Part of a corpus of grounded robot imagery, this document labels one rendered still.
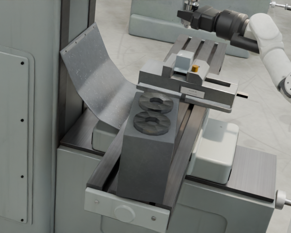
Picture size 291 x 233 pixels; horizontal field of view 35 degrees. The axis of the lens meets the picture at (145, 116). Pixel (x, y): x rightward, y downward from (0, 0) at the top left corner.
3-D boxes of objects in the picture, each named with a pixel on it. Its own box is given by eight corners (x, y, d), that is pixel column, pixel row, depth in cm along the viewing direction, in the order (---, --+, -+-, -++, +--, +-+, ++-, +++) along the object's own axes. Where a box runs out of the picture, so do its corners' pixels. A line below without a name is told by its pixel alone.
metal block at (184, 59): (191, 67, 167) (194, 52, 164) (188, 74, 162) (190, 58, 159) (178, 64, 168) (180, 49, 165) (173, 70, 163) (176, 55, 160)
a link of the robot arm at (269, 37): (266, 9, 135) (287, 39, 127) (264, 32, 142) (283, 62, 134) (245, 15, 134) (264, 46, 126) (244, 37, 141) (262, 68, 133)
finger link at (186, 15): (178, 8, 144) (196, 13, 142) (177, 17, 146) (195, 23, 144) (176, 9, 143) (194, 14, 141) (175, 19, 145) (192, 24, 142)
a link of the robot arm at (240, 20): (240, 6, 139) (276, 15, 134) (239, 32, 147) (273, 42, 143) (224, 30, 133) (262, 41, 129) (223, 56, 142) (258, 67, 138)
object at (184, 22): (190, 21, 150) (194, 3, 147) (197, 26, 147) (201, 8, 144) (178, 21, 148) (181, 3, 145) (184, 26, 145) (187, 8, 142)
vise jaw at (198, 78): (208, 72, 169) (210, 62, 167) (202, 86, 159) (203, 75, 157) (192, 68, 170) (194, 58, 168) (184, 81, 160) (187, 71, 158)
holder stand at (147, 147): (169, 154, 134) (180, 94, 124) (163, 205, 115) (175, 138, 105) (128, 147, 134) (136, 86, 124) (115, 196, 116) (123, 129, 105)
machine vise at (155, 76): (236, 95, 171) (243, 69, 166) (230, 113, 159) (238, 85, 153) (147, 72, 178) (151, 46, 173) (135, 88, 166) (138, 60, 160)
